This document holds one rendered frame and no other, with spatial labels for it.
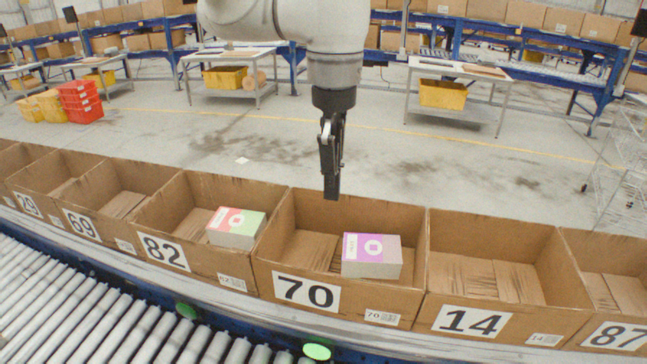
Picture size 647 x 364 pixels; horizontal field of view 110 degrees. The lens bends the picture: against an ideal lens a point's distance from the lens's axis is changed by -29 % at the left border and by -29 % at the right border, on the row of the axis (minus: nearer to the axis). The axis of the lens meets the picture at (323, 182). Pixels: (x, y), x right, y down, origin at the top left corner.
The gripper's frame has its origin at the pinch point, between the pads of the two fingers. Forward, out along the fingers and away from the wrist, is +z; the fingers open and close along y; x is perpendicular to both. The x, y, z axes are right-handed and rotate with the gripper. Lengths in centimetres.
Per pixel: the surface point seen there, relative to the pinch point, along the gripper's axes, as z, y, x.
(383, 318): 29.5, -9.2, -15.4
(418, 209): 18.3, 19.9, -20.1
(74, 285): 48, -22, 91
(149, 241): 23, -10, 49
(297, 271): 18.2, -9.1, 5.1
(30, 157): 28, 19, 171
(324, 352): 38.7, -16.9, -3.4
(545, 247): 25, 19, -61
